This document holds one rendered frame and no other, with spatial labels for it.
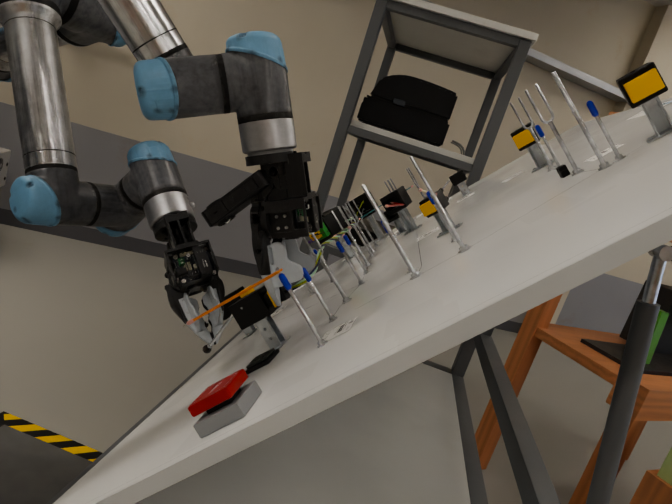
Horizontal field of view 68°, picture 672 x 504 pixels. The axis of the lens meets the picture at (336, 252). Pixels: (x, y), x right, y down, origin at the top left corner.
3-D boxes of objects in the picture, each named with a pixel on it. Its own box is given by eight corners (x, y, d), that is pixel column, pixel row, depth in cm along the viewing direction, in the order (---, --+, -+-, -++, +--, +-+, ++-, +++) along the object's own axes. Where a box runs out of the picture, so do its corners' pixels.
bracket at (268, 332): (278, 343, 77) (261, 316, 77) (290, 337, 76) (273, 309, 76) (267, 355, 73) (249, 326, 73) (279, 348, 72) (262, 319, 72)
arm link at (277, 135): (228, 125, 65) (254, 126, 73) (234, 160, 66) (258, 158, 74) (281, 116, 63) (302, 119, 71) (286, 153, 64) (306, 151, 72)
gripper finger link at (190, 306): (197, 344, 73) (177, 288, 76) (195, 352, 79) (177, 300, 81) (217, 337, 75) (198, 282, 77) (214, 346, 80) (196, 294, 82)
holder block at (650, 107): (676, 117, 70) (646, 61, 69) (690, 125, 60) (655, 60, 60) (641, 134, 72) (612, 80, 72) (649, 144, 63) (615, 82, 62)
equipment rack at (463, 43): (220, 491, 189) (376, -14, 150) (268, 414, 248) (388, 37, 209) (345, 543, 184) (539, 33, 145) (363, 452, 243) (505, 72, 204)
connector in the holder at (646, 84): (663, 86, 60) (653, 67, 60) (665, 86, 59) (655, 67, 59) (632, 103, 62) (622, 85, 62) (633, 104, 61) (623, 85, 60)
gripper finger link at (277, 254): (303, 308, 67) (297, 240, 66) (263, 310, 69) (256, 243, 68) (310, 304, 70) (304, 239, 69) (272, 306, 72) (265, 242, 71)
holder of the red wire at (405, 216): (429, 217, 130) (409, 181, 129) (419, 228, 118) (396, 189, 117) (413, 225, 132) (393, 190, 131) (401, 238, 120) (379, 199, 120)
